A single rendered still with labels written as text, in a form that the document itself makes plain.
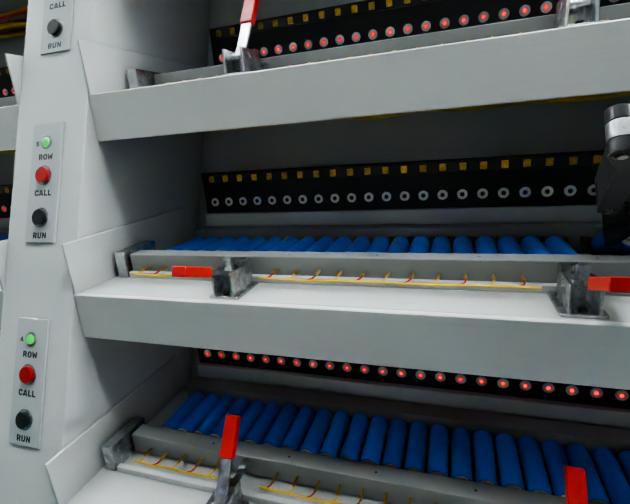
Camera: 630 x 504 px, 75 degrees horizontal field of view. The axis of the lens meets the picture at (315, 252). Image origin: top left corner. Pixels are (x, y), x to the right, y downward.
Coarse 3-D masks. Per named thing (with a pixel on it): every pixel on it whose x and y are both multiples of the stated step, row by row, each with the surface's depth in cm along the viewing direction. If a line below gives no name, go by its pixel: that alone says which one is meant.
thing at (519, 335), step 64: (64, 256) 38; (128, 256) 43; (128, 320) 38; (192, 320) 36; (256, 320) 34; (320, 320) 32; (384, 320) 30; (448, 320) 29; (512, 320) 27; (576, 320) 26; (576, 384) 27
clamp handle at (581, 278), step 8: (576, 272) 27; (584, 272) 27; (576, 280) 27; (584, 280) 25; (592, 280) 23; (600, 280) 22; (608, 280) 21; (616, 280) 21; (624, 280) 21; (592, 288) 23; (600, 288) 22; (608, 288) 21; (616, 288) 21; (624, 288) 21
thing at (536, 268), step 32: (160, 256) 42; (192, 256) 41; (224, 256) 40; (256, 256) 38; (288, 256) 38; (320, 256) 37; (352, 256) 36; (384, 256) 35; (416, 256) 34; (448, 256) 34; (480, 256) 33; (512, 256) 32; (544, 256) 32; (576, 256) 31; (608, 256) 31
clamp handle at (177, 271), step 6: (228, 264) 35; (174, 270) 29; (180, 270) 29; (186, 270) 29; (192, 270) 30; (198, 270) 30; (204, 270) 31; (210, 270) 32; (216, 270) 33; (228, 270) 36; (174, 276) 29; (180, 276) 29; (186, 276) 29; (192, 276) 30; (198, 276) 30; (204, 276) 31; (210, 276) 32
